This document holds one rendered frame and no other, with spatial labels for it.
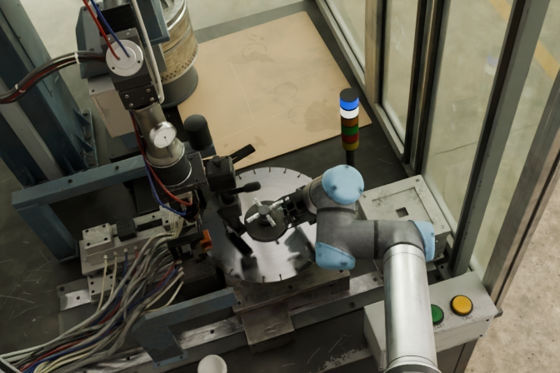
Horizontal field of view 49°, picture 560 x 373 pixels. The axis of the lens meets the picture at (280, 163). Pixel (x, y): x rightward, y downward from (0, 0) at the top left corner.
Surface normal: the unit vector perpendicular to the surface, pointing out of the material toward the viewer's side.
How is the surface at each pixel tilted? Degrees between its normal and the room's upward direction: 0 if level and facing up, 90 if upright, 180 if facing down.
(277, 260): 0
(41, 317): 0
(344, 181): 32
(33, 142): 90
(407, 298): 20
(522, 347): 0
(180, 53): 90
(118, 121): 90
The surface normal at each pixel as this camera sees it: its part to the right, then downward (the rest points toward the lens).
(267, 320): -0.11, -0.59
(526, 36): 0.28, 0.75
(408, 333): -0.18, -0.82
